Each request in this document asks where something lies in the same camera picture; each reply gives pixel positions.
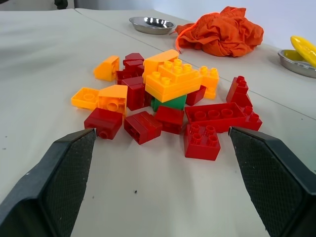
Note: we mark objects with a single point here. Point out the dark object at table edge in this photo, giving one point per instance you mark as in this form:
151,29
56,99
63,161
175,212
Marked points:
61,3

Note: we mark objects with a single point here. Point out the large orange slope block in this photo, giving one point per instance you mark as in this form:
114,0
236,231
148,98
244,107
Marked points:
155,61

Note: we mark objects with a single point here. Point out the wide orange flat brick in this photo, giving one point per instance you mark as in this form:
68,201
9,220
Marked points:
172,90

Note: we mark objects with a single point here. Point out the steel dish with yellow items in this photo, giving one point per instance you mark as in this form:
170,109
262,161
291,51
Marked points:
295,66

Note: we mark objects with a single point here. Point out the round steel bowl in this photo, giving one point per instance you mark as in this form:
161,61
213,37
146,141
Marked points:
143,27

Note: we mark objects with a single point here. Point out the dark red plastic brick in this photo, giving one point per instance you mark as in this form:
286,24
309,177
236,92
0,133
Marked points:
134,56

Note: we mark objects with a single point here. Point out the red square studded brick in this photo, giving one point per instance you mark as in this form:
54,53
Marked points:
201,145

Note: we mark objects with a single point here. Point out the tall red block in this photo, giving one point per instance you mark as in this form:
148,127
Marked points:
134,95

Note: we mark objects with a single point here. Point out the crumpled orange cloth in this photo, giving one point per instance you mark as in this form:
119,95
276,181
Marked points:
222,32

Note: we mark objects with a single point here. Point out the green block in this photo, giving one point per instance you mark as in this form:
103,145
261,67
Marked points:
172,103

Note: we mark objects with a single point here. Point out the red plastic building brick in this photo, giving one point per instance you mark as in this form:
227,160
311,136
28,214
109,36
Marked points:
254,122

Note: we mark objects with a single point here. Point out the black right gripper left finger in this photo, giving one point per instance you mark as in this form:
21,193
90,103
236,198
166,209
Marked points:
32,195

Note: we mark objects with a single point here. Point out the long red brick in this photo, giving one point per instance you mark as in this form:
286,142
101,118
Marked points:
212,121

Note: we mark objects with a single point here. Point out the yellow plastic banana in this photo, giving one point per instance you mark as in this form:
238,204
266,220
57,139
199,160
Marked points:
304,48

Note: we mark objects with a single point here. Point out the small orange stacked block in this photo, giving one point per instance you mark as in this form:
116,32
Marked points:
211,80

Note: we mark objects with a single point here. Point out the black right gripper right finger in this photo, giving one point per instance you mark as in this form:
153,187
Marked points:
279,182

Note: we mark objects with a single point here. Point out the orange flat square plate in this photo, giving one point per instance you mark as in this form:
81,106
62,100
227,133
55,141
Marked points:
82,98

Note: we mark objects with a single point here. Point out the orange studded brick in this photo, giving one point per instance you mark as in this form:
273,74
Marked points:
182,74

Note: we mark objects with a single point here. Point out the red stepped slope block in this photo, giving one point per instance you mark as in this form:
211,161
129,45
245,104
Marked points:
238,95

